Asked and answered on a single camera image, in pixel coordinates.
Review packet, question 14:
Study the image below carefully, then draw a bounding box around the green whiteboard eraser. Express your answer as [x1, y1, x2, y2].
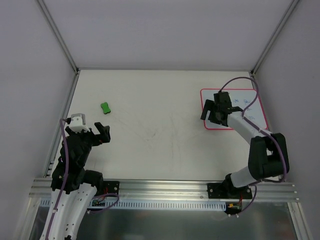
[100, 102, 111, 115]

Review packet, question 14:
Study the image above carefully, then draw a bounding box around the pink framed whiteboard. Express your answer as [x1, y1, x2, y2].
[200, 88, 269, 130]

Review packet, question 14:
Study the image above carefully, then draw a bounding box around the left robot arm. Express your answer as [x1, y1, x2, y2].
[40, 120, 111, 240]

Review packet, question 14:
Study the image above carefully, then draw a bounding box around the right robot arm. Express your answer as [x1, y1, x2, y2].
[200, 99, 290, 199]

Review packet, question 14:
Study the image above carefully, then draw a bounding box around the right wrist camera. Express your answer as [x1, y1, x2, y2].
[213, 91, 232, 108]

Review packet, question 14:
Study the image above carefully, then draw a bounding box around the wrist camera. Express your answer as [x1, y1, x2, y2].
[213, 91, 232, 108]
[69, 113, 90, 133]

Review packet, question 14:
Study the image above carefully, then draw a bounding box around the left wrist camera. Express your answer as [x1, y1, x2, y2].
[69, 113, 90, 133]

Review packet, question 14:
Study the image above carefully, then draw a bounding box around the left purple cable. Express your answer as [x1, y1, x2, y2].
[44, 118, 119, 240]

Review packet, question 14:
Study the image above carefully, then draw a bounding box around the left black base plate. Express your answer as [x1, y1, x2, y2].
[102, 180, 120, 195]

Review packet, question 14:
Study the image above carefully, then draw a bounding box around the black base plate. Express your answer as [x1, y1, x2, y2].
[206, 182, 253, 200]
[102, 180, 120, 195]

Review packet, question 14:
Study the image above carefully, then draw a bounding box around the aluminium mounting rail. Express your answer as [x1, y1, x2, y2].
[28, 177, 301, 202]

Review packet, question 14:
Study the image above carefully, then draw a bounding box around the white slotted cable duct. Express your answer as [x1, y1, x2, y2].
[39, 198, 227, 212]

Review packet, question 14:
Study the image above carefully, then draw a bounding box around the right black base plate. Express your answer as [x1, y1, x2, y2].
[206, 182, 253, 200]

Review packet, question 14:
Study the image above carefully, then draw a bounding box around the right aluminium frame post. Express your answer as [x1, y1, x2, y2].
[250, 0, 301, 77]

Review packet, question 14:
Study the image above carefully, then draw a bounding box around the aluminium frame post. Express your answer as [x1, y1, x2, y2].
[250, 0, 301, 77]
[35, 0, 79, 74]

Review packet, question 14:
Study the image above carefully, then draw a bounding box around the left aluminium frame post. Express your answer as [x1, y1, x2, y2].
[35, 0, 79, 74]

